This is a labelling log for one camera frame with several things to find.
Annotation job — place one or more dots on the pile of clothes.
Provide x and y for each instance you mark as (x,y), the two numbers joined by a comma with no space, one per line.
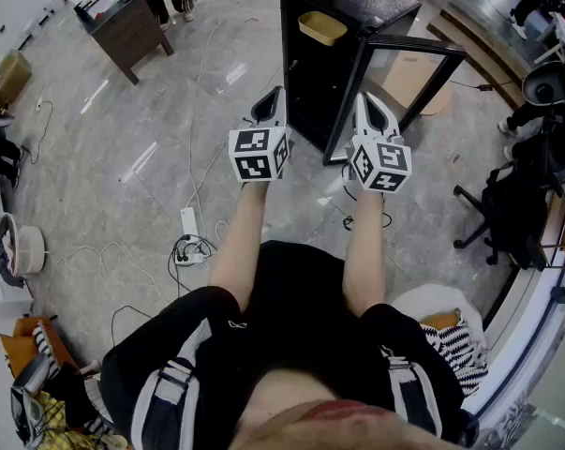
(52,392)

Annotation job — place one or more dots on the white round seat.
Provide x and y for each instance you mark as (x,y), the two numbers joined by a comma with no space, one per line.
(432,298)

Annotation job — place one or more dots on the black round bin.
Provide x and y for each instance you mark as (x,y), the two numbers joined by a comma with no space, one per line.
(546,82)

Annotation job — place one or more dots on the flat cardboard sheet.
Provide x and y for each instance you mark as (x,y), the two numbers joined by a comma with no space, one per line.
(413,85)

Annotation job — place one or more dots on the tan oval paper container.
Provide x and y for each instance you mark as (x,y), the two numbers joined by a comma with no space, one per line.
(322,28)

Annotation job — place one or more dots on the person's right forearm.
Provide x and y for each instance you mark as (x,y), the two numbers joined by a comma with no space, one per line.
(366,251)

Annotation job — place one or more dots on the person's left forearm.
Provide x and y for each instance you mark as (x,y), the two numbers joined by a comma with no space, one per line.
(237,246)

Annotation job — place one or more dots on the black white striped cushion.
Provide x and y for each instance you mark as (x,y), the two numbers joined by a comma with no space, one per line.
(460,349)

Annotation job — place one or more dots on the black mini fridge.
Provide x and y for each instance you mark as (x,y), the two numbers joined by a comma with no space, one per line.
(319,78)

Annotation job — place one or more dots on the person's black shirt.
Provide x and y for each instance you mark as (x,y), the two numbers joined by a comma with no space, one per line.
(286,326)

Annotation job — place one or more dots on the dark wooden desk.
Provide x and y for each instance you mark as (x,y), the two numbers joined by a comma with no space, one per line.
(123,31)

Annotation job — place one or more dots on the round white basket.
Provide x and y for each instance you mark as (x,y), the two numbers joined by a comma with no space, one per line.
(29,249)

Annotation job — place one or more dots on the black office chair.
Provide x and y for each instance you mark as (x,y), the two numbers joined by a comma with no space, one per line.
(502,214)

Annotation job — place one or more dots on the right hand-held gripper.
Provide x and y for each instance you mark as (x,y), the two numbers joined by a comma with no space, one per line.
(380,164)

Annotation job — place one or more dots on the brown cardboard box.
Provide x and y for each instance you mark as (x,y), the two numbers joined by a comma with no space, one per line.
(12,75)

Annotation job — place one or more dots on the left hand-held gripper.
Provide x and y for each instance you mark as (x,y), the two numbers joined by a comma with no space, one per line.
(258,154)

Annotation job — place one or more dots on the white power strip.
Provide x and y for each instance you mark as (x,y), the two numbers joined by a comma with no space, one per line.
(190,258)
(188,220)

